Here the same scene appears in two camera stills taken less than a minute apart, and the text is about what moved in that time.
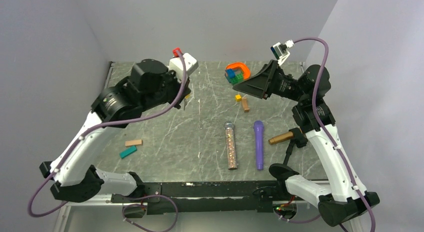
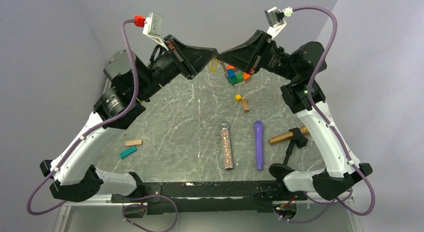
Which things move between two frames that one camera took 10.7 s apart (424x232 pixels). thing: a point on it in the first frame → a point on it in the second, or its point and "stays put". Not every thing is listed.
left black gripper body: x=171 y=88 → x=167 y=68
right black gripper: x=263 y=81 → x=249 y=56
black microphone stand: x=281 y=171 stays put
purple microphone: x=258 y=127 stays put
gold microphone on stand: x=280 y=138 stays put
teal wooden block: x=128 y=152 stays put
